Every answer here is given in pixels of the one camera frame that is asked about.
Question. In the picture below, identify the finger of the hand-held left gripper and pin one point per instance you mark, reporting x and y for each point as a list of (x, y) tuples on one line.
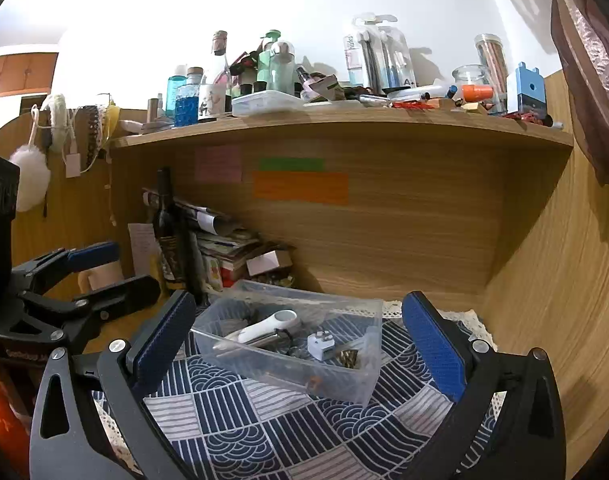
[(127, 291), (92, 254)]

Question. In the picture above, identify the wooden wall cabinet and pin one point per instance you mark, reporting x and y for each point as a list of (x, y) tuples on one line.
[(19, 72)]

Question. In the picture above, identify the clear jar with silver lid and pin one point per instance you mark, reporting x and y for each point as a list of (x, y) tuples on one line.
[(283, 67)]

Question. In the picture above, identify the white plug adapter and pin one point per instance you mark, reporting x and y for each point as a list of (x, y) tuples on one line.
[(320, 346)]

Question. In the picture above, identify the blue plastic box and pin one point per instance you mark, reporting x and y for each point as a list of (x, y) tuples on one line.
[(526, 90)]

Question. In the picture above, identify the white note paper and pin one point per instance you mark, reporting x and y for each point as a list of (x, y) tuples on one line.
[(142, 250)]

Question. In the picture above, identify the white bottle opener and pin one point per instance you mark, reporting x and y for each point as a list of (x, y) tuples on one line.
[(264, 329)]

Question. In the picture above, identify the small white card box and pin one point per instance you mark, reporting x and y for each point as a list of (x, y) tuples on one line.
[(267, 262)]

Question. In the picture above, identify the rolled magazine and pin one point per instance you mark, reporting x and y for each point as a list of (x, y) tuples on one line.
[(199, 215)]

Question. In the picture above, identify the orange sticky note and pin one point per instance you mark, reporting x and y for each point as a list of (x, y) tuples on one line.
[(300, 188)]

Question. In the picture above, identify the teal plastic bottle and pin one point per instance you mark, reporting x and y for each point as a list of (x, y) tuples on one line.
[(173, 92)]

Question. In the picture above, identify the mint green pump bottle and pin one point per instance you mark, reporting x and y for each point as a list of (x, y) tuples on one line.
[(264, 60)]

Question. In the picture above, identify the wooden shelf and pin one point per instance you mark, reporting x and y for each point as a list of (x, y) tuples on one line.
[(334, 127)]

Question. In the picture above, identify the white hanging tag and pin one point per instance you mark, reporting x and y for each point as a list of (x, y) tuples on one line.
[(72, 165)]

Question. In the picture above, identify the white plastic container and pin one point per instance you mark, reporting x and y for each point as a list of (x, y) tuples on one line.
[(267, 102)]

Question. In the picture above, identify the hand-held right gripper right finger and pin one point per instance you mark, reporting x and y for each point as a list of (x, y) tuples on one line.
[(434, 347)]

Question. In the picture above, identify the clear labelled glass bottle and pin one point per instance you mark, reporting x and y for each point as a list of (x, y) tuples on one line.
[(217, 95)]

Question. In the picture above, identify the white fluffy band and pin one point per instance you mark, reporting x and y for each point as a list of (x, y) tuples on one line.
[(54, 120)]

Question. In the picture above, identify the pink striped curtain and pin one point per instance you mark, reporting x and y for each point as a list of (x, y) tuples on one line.
[(589, 60)]

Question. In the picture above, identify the green sticky note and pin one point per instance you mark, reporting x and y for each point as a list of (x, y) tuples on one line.
[(292, 164)]

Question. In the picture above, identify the stack of books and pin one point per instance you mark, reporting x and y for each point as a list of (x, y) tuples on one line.
[(229, 260)]

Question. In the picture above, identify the pink sticky note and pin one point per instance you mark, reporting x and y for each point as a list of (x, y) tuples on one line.
[(218, 164)]

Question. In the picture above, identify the empty glass jar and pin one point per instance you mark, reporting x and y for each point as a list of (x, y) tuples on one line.
[(469, 77)]

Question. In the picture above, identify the dark wine bottle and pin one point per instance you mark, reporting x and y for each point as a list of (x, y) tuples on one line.
[(167, 240)]

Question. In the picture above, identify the clear plastic storage box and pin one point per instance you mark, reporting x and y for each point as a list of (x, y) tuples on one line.
[(334, 390)]

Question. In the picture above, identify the blue glass bottle with cork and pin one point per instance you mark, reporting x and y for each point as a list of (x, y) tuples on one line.
[(188, 105)]

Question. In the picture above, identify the clear tube of pencils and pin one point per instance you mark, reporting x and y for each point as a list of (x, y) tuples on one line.
[(491, 62)]

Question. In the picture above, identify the orange marker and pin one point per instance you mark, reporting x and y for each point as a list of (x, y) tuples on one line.
[(477, 93)]

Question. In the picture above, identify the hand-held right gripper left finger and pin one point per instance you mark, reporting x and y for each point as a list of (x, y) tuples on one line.
[(164, 342)]

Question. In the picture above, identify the blue white patterned tablecloth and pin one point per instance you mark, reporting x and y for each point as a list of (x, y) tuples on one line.
[(234, 410)]

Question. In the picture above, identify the white round puff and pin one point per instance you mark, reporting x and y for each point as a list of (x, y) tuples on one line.
[(30, 180)]

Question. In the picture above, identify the packaged toothbrushes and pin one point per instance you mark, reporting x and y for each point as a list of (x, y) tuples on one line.
[(379, 55)]

